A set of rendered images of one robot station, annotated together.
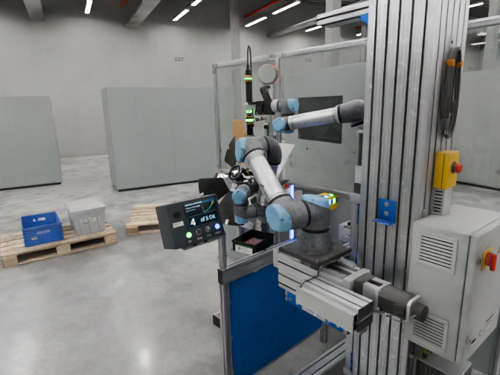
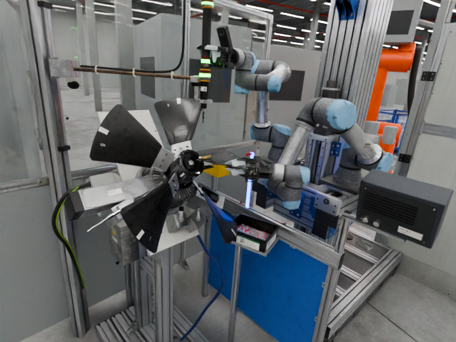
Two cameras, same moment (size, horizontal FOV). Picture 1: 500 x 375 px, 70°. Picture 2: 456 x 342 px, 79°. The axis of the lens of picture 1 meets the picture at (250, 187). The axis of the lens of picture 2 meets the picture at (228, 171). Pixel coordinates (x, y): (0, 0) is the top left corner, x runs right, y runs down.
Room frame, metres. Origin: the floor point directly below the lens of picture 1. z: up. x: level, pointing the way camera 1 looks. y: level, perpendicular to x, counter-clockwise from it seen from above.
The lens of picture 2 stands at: (2.21, 1.15, 1.56)
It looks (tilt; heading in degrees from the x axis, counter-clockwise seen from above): 19 degrees down; 266
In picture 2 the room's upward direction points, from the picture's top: 4 degrees clockwise
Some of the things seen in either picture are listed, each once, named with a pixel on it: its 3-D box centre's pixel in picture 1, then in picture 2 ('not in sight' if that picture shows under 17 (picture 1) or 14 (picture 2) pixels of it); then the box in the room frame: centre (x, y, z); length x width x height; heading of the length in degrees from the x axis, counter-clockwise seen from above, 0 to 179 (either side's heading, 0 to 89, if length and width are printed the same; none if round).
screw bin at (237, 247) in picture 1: (253, 242); (251, 232); (1.99, -0.01, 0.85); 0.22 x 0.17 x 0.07; 147
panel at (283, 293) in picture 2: (282, 307); (254, 275); (1.91, -0.17, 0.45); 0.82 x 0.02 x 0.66; 132
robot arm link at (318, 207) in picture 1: (314, 210); (354, 153); (1.43, -0.27, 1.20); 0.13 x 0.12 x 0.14; 114
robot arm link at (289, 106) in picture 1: (288, 106); (243, 60); (2.08, -0.23, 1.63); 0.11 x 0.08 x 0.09; 52
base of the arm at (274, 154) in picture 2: not in sight; (279, 151); (1.74, -0.66, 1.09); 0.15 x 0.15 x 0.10
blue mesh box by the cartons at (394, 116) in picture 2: not in sight; (391, 129); (-2.44, -5.77, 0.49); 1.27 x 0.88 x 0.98; 27
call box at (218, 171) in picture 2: (323, 203); (215, 166); (2.18, -0.47, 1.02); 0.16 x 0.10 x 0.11; 132
